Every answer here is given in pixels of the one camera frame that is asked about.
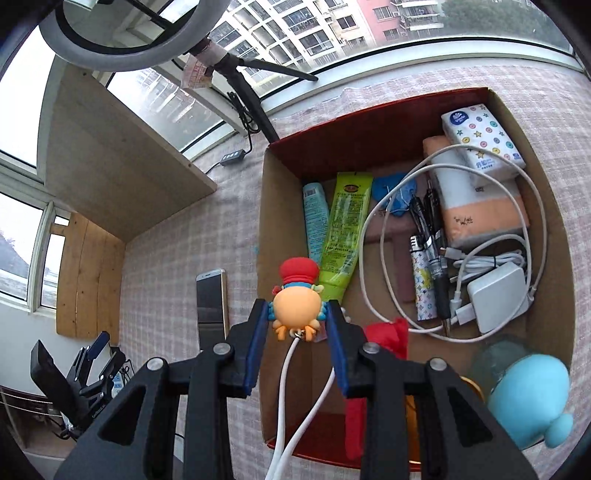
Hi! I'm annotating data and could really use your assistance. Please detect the red cardboard box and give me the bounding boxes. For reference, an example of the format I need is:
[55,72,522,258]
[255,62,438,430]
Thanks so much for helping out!
[255,87,578,472]

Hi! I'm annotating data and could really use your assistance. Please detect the red cloth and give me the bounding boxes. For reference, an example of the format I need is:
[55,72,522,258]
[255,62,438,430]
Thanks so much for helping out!
[344,318,411,462]

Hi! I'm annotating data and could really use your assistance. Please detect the white window frame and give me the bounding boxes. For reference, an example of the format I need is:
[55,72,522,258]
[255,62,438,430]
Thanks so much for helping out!
[0,0,591,324]

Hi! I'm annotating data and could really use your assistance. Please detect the blue plastic clip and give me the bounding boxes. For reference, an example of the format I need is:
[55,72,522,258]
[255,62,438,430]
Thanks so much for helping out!
[372,173,419,217]

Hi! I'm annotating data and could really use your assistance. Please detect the light wooden board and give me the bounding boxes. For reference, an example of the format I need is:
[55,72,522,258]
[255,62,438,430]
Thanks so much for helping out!
[44,65,218,243]

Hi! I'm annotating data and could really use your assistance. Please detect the white charger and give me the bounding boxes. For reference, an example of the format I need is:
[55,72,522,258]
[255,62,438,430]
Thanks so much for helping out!
[466,263,532,334]

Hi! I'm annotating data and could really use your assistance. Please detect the paper tag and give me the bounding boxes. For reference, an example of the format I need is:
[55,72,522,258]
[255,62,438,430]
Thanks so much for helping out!
[181,58,213,90]

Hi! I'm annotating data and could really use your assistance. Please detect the dotted white tissue pack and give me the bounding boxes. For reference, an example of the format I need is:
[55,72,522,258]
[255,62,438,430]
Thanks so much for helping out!
[440,104,527,175]

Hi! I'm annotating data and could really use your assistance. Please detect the green tube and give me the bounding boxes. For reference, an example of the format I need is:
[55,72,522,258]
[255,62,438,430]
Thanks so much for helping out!
[318,172,373,301]

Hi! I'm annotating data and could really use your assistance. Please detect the white ring light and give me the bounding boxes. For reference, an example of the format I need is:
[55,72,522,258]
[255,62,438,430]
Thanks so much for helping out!
[38,0,232,72]

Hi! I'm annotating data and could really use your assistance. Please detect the peach tissue pack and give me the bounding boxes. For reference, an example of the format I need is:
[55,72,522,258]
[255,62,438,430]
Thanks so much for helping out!
[422,136,531,247]

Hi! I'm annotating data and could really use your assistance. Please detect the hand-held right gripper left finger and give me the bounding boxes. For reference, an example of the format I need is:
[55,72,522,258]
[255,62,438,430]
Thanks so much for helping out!
[54,299,269,480]

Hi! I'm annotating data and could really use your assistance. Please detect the light blue tube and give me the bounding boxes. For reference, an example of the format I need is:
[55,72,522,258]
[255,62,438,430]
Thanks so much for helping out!
[302,182,331,264]

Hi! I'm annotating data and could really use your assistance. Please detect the orange toy figure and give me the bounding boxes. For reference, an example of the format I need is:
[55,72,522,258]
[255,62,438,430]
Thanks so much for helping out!
[271,257,329,343]

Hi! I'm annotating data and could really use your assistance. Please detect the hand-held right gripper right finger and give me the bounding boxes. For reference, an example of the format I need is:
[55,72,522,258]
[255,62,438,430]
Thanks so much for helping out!
[324,300,539,480]

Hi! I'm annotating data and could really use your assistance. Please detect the gold-edged smartphone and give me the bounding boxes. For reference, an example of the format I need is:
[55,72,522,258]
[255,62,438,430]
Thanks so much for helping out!
[196,268,230,354]

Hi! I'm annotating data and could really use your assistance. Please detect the light blue bulb toy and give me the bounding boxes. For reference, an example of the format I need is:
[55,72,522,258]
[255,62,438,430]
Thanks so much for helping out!
[471,336,575,450]

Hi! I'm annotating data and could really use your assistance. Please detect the apartment buildings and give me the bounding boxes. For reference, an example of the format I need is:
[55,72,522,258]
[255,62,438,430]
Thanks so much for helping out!
[139,0,568,153]

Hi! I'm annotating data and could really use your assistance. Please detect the pine wood panel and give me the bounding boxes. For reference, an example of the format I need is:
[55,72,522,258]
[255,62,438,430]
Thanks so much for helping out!
[55,212,126,342]

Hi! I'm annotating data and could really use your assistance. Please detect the black pen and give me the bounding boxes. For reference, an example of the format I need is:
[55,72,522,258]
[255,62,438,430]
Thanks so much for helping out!
[410,196,455,333]
[426,178,446,259]

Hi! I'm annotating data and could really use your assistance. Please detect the patterned lighter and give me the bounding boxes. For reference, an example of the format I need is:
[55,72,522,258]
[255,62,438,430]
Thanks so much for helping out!
[409,235,438,321]

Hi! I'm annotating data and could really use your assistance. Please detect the black cable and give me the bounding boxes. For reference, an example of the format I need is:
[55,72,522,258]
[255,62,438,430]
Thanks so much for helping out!
[205,91,259,174]

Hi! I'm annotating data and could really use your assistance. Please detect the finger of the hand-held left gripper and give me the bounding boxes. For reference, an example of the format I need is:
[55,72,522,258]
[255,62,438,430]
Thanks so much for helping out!
[90,350,126,393]
[76,331,110,370]

